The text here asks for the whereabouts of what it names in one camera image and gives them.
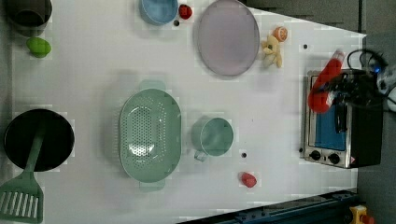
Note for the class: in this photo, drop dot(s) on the dark grey cup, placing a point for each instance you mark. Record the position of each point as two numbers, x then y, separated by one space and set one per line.
28 17

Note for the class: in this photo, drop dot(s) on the lilac round plate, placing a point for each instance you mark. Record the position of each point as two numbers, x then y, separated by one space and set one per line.
228 37

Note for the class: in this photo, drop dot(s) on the green lime toy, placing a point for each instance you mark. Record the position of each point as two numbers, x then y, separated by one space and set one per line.
38 47

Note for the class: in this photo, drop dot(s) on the orange slice toy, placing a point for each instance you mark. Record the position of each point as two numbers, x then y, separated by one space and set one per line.
280 33

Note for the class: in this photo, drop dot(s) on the red tomato toy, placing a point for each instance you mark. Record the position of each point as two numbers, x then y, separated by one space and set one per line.
248 180

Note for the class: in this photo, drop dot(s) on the red strawberry toy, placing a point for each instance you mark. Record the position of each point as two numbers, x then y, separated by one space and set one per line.
184 11

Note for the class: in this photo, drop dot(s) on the silver toaster oven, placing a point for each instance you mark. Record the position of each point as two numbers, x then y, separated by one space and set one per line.
344 136

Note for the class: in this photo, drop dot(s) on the yellow plush toy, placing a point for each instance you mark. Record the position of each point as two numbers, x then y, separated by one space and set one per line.
271 50

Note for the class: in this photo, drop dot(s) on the yellow red emergency button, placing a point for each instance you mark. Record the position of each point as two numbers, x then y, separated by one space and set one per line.
360 216

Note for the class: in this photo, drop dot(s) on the green mug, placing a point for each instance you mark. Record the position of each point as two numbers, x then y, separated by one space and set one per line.
211 137

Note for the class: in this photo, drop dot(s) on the black pan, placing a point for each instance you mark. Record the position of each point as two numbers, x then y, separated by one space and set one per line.
57 144

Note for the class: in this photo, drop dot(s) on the blue bowl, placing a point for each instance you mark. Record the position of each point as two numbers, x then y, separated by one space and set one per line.
158 12

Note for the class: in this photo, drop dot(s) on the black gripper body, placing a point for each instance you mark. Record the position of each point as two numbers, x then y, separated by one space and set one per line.
356 89

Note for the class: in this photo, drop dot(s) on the green slotted spatula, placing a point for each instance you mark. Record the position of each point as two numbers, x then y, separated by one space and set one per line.
21 197

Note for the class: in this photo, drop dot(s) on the red plush ketchup bottle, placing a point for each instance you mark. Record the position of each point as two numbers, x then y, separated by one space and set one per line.
320 98

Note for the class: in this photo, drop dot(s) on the green oval strainer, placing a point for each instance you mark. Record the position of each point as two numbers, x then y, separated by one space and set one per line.
150 135

